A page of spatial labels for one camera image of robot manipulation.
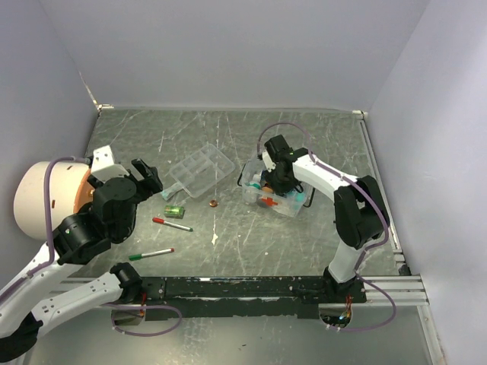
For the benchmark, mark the green cap marker pen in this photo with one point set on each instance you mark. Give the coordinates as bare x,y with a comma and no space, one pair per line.
146,255

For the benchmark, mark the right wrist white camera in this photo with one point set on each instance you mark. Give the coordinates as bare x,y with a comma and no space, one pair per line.
268,162

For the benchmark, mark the red cap marker pen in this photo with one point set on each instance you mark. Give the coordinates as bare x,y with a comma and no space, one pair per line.
162,221

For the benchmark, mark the clear divided organizer tray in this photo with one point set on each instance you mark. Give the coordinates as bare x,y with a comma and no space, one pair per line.
201,170

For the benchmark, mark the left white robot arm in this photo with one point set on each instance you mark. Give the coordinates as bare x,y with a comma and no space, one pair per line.
26,312

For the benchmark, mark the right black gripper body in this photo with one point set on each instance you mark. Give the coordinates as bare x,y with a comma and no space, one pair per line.
280,184

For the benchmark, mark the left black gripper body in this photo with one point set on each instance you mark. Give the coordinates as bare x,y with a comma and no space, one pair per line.
143,192

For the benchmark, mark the green battery pack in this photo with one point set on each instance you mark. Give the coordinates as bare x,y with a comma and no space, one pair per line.
174,211

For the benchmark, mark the wrist white camera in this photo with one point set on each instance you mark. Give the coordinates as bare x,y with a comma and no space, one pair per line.
106,163
268,162

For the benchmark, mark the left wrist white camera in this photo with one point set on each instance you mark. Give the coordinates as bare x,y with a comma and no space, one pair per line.
106,163

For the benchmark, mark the clear plastic storage box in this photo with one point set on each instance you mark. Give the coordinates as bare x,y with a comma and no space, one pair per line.
256,190

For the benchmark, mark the orange cap small bottle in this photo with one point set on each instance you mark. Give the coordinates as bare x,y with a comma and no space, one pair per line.
268,188

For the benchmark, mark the red cross grey disc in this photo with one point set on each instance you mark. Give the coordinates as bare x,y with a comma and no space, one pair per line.
267,202

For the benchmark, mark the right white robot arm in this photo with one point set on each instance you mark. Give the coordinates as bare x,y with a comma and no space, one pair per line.
361,218

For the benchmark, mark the white green dropper bottle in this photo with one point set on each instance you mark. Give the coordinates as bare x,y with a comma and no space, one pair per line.
255,181

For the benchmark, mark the teal plaster strip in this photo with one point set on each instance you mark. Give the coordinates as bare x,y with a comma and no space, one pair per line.
169,192

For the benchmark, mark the teal blister pack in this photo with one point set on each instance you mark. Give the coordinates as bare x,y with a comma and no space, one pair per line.
297,197

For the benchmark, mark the black mounting base rail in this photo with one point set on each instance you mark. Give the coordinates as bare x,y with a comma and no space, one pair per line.
213,297

